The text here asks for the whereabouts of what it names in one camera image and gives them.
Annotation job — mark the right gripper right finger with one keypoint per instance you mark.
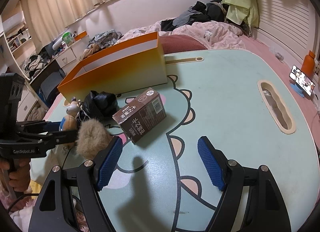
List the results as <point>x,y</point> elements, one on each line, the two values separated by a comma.
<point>265,208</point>

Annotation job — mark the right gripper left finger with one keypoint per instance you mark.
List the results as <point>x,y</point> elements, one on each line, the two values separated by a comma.
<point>54,208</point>

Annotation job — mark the white cow figurine keychain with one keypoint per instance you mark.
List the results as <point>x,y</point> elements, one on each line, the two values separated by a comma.
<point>73,108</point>

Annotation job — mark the brown fur pompom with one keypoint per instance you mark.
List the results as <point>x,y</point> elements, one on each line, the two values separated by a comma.
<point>92,138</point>

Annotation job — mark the navy lace scrunchie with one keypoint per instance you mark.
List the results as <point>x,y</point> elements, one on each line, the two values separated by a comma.
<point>101,106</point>

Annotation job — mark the brown card box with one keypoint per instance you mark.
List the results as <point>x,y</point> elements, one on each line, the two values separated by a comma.
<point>141,115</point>

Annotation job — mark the brown bear plush blue cap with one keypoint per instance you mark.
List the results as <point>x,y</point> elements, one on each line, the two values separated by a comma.
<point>68,123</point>

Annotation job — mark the person left hand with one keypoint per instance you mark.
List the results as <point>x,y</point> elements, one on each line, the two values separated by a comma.
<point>20,179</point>

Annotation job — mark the white desk drawers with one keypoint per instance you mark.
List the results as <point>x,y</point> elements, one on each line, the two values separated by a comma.
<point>42,89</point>

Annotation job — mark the mint cartoon lap table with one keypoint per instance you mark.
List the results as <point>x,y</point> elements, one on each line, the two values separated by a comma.
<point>236,100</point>

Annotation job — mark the grey patterned clothes pile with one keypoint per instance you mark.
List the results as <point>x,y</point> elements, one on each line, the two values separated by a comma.
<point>105,39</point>

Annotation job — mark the orange storage box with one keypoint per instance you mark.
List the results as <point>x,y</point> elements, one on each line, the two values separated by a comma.
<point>131,65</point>

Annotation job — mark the smartphone on stand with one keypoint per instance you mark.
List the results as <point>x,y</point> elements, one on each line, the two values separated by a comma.
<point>301,83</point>

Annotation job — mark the orange bottle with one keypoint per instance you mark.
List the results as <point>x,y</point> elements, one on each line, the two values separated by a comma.
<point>308,64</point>

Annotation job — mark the dark red pillow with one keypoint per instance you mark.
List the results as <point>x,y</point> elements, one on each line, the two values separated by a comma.
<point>180,43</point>

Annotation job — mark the dark clothes pile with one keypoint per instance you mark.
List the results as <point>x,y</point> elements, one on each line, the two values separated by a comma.
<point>198,13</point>

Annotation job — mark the light green garment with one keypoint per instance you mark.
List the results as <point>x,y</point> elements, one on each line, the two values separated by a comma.
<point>240,11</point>

